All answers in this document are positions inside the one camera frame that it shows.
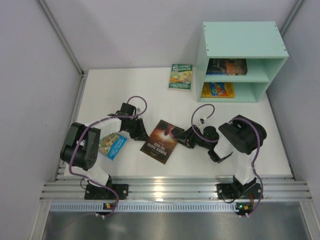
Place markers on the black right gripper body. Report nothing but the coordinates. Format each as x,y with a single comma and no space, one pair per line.
186,137

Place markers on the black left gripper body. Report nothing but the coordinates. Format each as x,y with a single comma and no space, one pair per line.
139,127

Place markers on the Three Days to See book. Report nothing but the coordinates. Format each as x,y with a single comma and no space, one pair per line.
162,142

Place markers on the yellow 130-Storey Treehouse book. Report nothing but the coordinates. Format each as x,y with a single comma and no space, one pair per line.
218,90

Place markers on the Animal Farm book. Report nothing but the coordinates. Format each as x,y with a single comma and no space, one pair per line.
216,73

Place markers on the A Tale of Two Cities book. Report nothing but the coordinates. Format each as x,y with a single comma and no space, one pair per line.
230,66

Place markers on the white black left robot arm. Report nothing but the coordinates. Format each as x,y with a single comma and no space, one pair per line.
81,145

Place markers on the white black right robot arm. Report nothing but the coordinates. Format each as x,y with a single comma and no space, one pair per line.
241,138

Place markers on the blue Treehouse book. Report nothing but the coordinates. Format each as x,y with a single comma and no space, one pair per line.
110,145

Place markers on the green Treehouse book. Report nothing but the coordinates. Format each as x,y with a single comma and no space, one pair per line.
181,77

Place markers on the mint green shelf cabinet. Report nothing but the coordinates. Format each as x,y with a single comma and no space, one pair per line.
247,55

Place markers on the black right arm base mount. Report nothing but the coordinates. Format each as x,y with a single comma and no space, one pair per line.
229,192

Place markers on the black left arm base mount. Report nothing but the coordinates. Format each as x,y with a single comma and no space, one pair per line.
95,192

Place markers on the aluminium rail frame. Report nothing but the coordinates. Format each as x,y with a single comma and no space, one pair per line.
125,48

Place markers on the grey slotted cable duct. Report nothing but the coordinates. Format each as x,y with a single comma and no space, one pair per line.
149,207

